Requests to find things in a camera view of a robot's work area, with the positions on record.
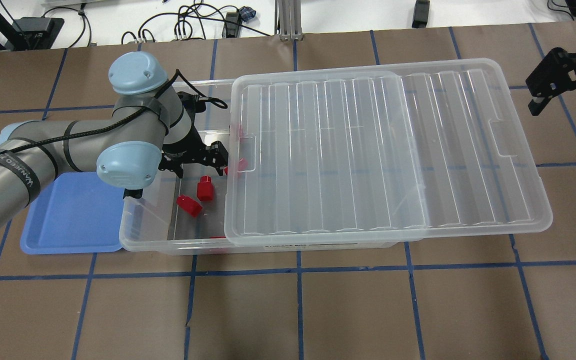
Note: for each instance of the black power adapter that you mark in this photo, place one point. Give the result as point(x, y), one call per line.
point(421, 14)

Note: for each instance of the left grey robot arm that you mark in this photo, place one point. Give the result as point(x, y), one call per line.
point(151, 129)

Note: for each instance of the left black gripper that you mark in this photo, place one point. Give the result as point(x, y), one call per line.
point(182, 148)

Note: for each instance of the aluminium frame post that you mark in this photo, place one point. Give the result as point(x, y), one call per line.
point(288, 19)

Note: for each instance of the blue plastic tray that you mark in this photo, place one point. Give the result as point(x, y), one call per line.
point(76, 214)

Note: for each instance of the clear plastic storage box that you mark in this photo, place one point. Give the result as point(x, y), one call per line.
point(168, 215)

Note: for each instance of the clear plastic box lid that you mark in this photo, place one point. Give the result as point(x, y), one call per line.
point(477, 169)

